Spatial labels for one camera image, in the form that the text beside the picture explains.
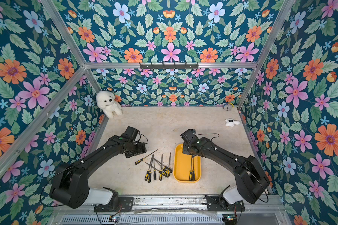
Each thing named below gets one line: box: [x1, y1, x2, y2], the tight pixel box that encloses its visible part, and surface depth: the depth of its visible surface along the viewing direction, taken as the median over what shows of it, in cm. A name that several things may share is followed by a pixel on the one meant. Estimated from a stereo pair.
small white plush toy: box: [224, 119, 240, 128], surface depth 108 cm
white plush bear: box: [95, 90, 123, 119], surface depth 106 cm
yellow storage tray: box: [173, 143, 202, 184], surface depth 85 cm
